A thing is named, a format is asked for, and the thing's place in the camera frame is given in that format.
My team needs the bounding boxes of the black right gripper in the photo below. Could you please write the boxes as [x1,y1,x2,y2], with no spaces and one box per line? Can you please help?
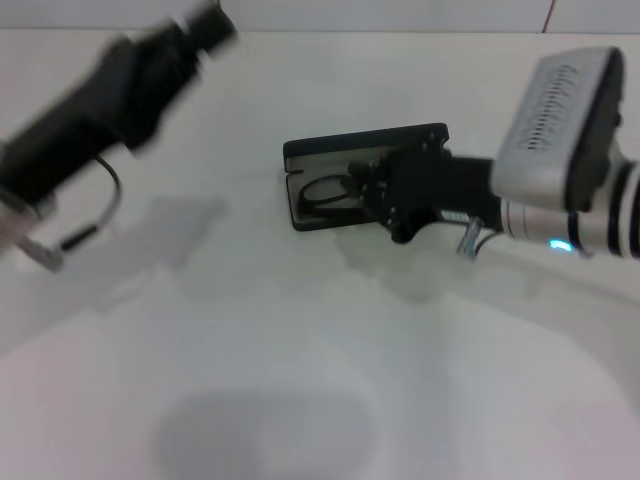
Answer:
[349,147,501,244]

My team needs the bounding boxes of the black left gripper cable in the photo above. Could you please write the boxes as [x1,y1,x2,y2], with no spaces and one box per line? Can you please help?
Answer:
[24,153,124,274]

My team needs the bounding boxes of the black thin-framed glasses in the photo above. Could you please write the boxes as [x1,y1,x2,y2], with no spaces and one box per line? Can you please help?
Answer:
[299,172,371,219]

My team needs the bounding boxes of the silver right connector stub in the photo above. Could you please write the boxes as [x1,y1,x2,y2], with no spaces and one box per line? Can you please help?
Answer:
[456,222,484,260]

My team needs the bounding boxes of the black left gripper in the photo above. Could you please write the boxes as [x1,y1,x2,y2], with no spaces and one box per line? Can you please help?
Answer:
[0,0,240,206]

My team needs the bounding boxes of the black glasses case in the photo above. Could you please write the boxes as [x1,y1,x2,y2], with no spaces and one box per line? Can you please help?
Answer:
[283,121,450,233]

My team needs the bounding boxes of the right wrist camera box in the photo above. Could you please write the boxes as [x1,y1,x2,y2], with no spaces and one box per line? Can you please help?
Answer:
[489,46,629,212]

